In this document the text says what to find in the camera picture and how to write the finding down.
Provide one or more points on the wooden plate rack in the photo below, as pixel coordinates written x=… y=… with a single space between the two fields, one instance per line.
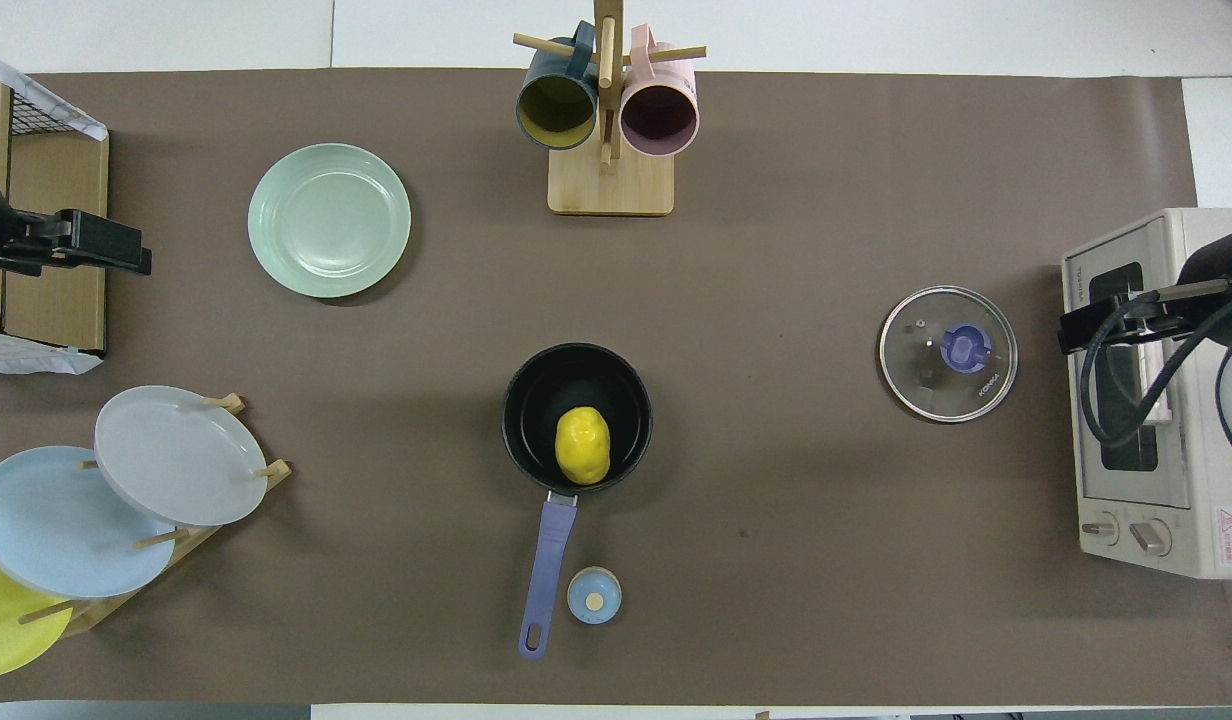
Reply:
x=96 y=610

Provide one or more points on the yellow potato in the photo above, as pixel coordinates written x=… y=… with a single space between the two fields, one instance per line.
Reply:
x=583 y=446

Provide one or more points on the white crumpled paper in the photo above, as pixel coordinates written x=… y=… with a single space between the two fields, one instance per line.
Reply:
x=26 y=358

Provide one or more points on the wooden shelf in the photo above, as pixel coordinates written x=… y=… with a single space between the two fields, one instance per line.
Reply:
x=61 y=310

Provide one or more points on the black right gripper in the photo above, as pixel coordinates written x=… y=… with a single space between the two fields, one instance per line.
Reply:
x=1136 y=315

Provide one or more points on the wooden mug tree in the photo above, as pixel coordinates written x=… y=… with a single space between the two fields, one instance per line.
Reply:
x=611 y=190

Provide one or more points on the glass lid blue knob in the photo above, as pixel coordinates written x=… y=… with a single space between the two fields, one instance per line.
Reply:
x=926 y=370

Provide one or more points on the beige toaster oven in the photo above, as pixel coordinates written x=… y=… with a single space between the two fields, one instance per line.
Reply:
x=1191 y=500

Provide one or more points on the pink mug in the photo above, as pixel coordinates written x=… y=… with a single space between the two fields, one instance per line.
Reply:
x=659 y=115

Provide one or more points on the light green plate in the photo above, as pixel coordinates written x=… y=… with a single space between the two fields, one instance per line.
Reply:
x=329 y=220

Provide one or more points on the white plastic sheet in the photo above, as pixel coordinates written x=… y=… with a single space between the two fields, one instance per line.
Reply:
x=71 y=118

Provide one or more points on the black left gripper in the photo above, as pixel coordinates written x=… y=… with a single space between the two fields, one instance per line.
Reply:
x=91 y=238

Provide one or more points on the toaster knob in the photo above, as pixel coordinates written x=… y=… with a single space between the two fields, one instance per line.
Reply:
x=1149 y=537
x=1100 y=527

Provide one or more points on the brown table mat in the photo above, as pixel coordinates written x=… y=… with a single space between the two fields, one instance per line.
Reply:
x=776 y=250

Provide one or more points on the dark blue mug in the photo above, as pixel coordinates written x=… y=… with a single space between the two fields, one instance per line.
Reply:
x=556 y=105

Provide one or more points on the yellow plate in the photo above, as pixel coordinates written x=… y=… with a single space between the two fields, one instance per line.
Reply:
x=1 y=630

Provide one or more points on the light blue plate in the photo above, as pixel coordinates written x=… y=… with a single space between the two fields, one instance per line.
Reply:
x=56 y=530

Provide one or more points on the grey plate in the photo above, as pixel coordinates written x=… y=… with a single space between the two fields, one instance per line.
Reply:
x=176 y=455

